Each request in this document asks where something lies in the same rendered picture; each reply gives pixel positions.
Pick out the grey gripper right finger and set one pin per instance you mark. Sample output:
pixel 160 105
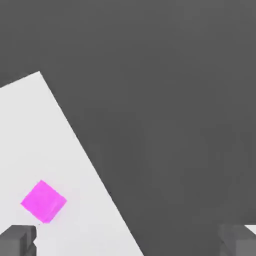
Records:
pixel 238 242

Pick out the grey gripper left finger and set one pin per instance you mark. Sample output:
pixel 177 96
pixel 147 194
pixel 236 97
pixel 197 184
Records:
pixel 16 240

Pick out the small magenta cube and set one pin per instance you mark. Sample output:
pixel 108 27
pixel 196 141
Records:
pixel 43 201

